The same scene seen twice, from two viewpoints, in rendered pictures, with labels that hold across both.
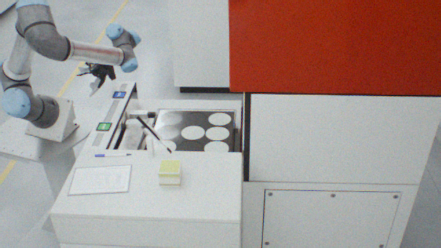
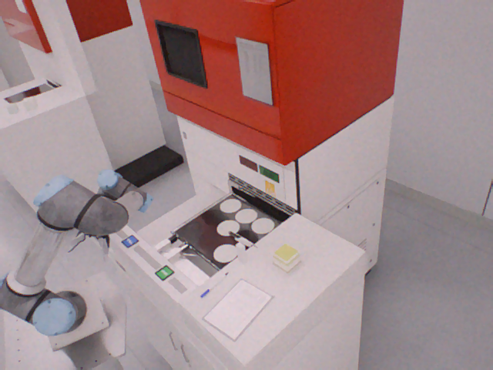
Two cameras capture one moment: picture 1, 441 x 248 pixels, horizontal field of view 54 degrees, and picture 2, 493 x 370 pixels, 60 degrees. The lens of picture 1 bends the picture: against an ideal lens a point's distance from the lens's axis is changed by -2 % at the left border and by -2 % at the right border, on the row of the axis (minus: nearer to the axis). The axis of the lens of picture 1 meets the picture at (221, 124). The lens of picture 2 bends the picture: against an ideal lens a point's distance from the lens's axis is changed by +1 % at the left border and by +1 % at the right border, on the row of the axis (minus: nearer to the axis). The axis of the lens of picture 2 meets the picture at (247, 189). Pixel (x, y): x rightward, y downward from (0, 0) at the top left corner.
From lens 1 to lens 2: 1.07 m
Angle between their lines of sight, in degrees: 34
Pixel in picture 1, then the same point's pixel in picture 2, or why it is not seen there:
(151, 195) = (293, 284)
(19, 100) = (64, 310)
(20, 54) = (48, 255)
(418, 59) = (380, 76)
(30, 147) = (83, 356)
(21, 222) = not seen: outside the picture
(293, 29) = (319, 91)
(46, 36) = (109, 209)
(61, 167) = not seen: hidden behind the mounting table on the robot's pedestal
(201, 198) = (324, 258)
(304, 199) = (333, 222)
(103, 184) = (246, 308)
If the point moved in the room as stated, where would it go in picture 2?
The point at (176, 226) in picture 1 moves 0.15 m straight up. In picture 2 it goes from (332, 290) to (332, 261)
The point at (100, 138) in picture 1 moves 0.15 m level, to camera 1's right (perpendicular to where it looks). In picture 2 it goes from (177, 284) to (206, 259)
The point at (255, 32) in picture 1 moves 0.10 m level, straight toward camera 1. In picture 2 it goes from (296, 105) to (318, 113)
